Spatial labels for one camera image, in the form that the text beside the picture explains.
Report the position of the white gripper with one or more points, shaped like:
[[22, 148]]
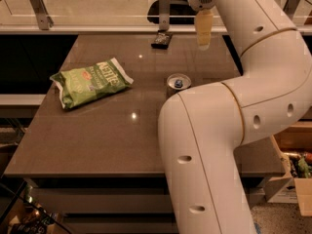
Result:
[[204, 21]]

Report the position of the black rxbar chocolate bar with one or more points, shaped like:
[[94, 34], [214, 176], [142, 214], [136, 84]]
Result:
[[162, 40]]

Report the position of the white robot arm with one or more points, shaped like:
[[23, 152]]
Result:
[[200, 128]]

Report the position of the black office chair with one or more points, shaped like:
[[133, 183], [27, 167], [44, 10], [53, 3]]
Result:
[[180, 12]]

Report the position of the silver blue energy drink can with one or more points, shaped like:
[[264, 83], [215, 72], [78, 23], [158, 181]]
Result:
[[177, 82]]

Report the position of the glass railing panel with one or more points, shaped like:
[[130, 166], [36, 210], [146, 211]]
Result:
[[78, 12]]

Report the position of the green kettle chips bag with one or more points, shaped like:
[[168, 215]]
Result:
[[82, 85]]

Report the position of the cardboard box with items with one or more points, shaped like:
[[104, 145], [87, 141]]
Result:
[[294, 148]]

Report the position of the grey table drawer unit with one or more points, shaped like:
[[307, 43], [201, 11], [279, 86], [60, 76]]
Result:
[[97, 202]]

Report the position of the middle metal railing post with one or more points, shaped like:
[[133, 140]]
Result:
[[164, 15]]

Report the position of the metal railing post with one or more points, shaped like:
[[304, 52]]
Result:
[[164, 15], [290, 7], [43, 18]]

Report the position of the right metal railing post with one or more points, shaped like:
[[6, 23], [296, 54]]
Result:
[[290, 7]]

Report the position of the left metal railing post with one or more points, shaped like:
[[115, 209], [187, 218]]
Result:
[[43, 18]]

